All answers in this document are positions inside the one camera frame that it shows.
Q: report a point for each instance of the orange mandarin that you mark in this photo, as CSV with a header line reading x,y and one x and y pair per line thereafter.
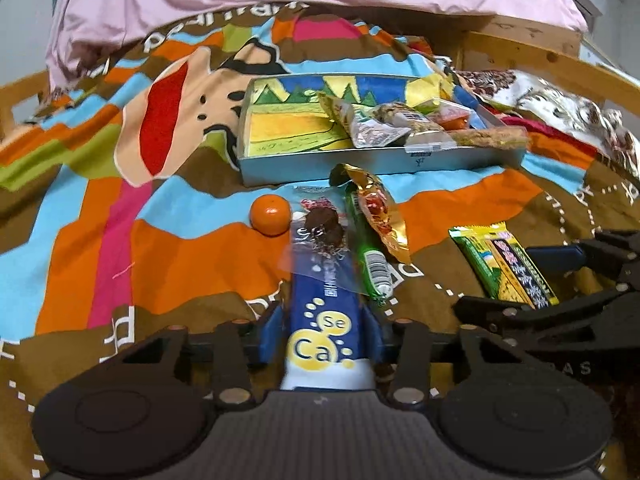
x,y
270,215

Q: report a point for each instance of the floral satin quilt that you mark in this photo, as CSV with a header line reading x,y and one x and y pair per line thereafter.
x,y
550,95

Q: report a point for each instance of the small orange snack packet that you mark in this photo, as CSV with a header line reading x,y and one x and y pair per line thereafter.
x,y
455,120

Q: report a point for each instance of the red green triangular packet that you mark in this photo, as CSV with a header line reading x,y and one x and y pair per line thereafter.
x,y
430,106

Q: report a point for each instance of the rice cracker packet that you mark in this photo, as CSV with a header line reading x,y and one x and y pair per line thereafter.
x,y
490,138

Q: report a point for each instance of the yellow green snack packet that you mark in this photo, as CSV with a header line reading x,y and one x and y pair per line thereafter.
x,y
505,265

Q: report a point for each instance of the wooden bed frame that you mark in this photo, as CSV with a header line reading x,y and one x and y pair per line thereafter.
x,y
525,50

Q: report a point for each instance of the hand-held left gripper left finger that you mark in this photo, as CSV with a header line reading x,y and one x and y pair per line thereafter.
x,y
272,334

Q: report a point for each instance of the painted metal tray box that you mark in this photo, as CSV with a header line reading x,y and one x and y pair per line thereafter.
x,y
290,130

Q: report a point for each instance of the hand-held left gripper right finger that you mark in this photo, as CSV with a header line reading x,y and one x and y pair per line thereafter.
x,y
374,335

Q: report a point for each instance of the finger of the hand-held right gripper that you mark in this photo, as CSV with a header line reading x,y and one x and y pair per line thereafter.
x,y
555,257
550,317

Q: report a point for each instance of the gold candy packet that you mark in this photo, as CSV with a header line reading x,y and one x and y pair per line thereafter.
x,y
380,210

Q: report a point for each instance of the colourful printed blanket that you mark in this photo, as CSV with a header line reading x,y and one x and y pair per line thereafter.
x,y
150,260

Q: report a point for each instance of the clear nut bar packet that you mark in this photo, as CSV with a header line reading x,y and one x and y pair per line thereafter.
x,y
365,130

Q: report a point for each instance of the long green snack packet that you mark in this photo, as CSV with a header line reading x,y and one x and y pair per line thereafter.
x,y
372,260

